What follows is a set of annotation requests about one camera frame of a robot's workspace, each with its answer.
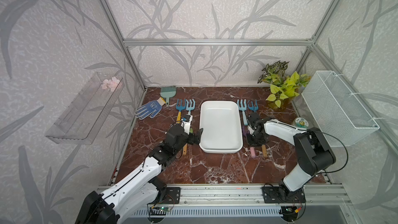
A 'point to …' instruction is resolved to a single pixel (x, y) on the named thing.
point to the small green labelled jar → (302, 122)
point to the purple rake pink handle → (245, 129)
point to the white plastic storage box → (221, 123)
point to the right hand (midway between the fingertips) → (249, 144)
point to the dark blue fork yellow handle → (180, 108)
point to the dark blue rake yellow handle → (255, 108)
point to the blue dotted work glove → (154, 107)
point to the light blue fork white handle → (189, 108)
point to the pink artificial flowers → (112, 84)
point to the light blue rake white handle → (243, 108)
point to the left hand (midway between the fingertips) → (195, 127)
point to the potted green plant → (284, 85)
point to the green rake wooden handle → (264, 151)
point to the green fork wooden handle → (185, 150)
